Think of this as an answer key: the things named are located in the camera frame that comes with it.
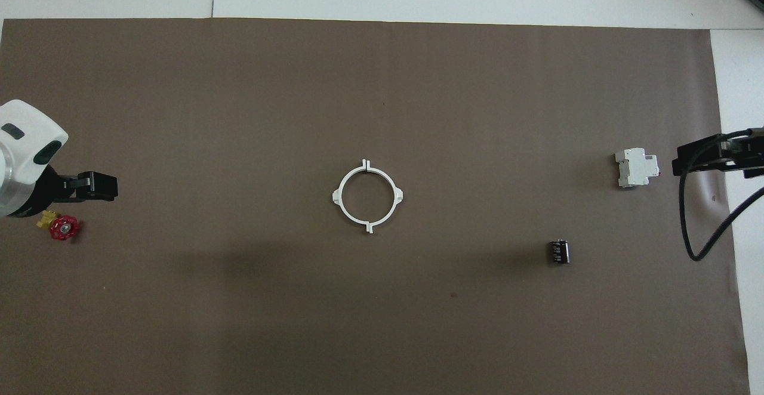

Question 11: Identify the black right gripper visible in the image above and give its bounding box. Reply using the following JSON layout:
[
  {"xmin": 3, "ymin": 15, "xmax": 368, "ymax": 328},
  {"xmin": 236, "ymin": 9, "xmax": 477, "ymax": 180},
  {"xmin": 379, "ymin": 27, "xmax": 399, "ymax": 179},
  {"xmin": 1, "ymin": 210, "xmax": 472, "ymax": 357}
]
[{"xmin": 673, "ymin": 126, "xmax": 764, "ymax": 180}]

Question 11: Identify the white half ring pipe clamp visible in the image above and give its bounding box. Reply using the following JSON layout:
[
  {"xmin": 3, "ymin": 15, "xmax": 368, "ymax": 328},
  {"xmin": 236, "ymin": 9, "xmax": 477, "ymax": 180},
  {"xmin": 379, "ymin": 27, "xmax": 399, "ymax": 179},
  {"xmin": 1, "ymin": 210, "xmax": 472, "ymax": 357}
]
[
  {"xmin": 365, "ymin": 159, "xmax": 406, "ymax": 234},
  {"xmin": 331, "ymin": 159, "xmax": 372, "ymax": 234}
]

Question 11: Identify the red handle brass valve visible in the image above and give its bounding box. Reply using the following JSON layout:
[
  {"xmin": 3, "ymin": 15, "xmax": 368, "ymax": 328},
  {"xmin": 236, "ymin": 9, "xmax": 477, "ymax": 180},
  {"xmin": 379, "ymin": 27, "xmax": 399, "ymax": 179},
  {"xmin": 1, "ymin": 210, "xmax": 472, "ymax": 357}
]
[{"xmin": 37, "ymin": 209, "xmax": 82, "ymax": 242}]

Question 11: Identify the white circuit breaker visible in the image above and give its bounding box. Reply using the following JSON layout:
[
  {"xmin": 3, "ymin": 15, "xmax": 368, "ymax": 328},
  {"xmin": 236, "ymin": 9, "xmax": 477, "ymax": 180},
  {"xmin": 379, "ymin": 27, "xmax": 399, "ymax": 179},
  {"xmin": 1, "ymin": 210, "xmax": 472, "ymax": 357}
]
[{"xmin": 615, "ymin": 147, "xmax": 660, "ymax": 189}]

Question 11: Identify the brown table mat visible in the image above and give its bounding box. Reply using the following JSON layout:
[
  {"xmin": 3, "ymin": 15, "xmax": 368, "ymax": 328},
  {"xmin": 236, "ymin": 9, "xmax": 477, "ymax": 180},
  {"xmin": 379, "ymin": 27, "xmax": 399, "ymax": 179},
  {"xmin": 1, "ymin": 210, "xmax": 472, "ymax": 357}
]
[{"xmin": 0, "ymin": 18, "xmax": 750, "ymax": 395}]

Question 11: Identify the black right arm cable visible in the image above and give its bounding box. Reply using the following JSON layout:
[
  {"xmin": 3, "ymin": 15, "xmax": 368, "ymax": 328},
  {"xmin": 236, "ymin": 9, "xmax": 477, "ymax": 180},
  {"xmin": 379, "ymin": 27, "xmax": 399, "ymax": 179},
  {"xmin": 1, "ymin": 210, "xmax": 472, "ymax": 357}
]
[{"xmin": 679, "ymin": 135, "xmax": 764, "ymax": 263}]

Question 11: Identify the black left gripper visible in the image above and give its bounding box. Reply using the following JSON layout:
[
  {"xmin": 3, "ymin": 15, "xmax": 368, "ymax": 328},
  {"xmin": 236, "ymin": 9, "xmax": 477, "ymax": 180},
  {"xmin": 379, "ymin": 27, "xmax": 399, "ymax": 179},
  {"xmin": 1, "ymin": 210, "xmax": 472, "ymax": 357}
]
[{"xmin": 21, "ymin": 167, "xmax": 119, "ymax": 218}]

